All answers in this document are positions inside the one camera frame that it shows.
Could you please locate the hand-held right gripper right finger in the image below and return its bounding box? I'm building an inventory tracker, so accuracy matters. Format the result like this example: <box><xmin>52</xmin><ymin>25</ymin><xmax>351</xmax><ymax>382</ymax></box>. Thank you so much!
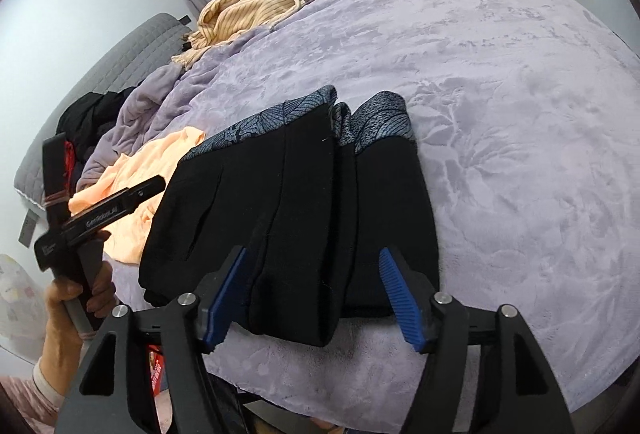
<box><xmin>377</xmin><ymin>247</ymin><xmax>574</xmax><ymax>434</ymax></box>

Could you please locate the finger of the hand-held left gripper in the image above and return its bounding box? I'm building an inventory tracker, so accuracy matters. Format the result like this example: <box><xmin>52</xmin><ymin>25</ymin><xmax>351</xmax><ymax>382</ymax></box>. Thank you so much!
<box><xmin>120</xmin><ymin>176</ymin><xmax>167</xmax><ymax>211</ymax></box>

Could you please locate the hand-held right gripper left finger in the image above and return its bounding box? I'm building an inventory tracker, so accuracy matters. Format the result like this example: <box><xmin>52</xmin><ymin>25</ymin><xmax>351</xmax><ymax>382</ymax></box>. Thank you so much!
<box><xmin>54</xmin><ymin>245</ymin><xmax>249</xmax><ymax>434</ymax></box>

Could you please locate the black pants patterned blue waistband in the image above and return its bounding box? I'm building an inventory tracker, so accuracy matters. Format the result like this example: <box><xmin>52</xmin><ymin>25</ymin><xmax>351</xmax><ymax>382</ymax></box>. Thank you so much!
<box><xmin>138</xmin><ymin>84</ymin><xmax>441</xmax><ymax>349</ymax></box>

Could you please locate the person's left forearm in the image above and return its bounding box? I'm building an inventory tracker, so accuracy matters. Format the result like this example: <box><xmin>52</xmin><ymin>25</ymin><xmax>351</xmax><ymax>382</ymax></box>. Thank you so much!
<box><xmin>0</xmin><ymin>356</ymin><xmax>69</xmax><ymax>427</ymax></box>

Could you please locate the person's left hand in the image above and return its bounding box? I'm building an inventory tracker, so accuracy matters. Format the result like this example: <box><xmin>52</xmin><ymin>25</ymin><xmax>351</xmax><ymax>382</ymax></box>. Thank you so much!
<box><xmin>37</xmin><ymin>260</ymin><xmax>117</xmax><ymax>368</ymax></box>

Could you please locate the peach garment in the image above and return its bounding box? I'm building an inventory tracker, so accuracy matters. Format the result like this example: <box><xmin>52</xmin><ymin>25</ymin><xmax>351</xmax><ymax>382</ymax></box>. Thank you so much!
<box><xmin>67</xmin><ymin>127</ymin><xmax>207</xmax><ymax>266</ymax></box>

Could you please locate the red garment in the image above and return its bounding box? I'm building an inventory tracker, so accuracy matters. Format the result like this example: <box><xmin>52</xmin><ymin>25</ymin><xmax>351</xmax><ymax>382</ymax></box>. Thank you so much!
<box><xmin>62</xmin><ymin>139</ymin><xmax>79</xmax><ymax>185</ymax></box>

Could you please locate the black garment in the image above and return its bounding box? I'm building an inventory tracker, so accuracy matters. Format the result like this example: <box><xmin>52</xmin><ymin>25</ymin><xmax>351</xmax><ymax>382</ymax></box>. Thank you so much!
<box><xmin>56</xmin><ymin>87</ymin><xmax>139</xmax><ymax>161</ymax></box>

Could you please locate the red box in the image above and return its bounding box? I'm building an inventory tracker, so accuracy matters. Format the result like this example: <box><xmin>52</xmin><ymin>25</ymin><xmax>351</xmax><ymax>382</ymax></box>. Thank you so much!
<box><xmin>146</xmin><ymin>349</ymin><xmax>167</xmax><ymax>396</ymax></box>

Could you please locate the white patterned plastic bag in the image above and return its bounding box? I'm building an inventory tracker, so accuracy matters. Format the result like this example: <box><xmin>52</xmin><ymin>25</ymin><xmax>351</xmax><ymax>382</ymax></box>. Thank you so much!
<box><xmin>0</xmin><ymin>254</ymin><xmax>51</xmax><ymax>356</ymax></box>

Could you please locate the grey quilted headboard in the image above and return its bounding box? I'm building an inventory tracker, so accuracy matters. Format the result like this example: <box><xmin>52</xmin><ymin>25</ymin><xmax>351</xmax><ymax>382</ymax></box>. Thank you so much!
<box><xmin>14</xmin><ymin>12</ymin><xmax>194</xmax><ymax>211</ymax></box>

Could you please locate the yellow ribbed sweater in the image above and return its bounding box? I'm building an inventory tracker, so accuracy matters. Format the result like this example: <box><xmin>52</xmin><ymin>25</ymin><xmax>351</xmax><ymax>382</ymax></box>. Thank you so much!
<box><xmin>171</xmin><ymin>0</ymin><xmax>302</xmax><ymax>68</ymax></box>

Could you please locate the lavender plush blanket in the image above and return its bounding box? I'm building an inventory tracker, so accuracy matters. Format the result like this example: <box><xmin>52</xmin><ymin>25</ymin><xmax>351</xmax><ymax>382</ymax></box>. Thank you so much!
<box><xmin>75</xmin><ymin>0</ymin><xmax>640</xmax><ymax>416</ymax></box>

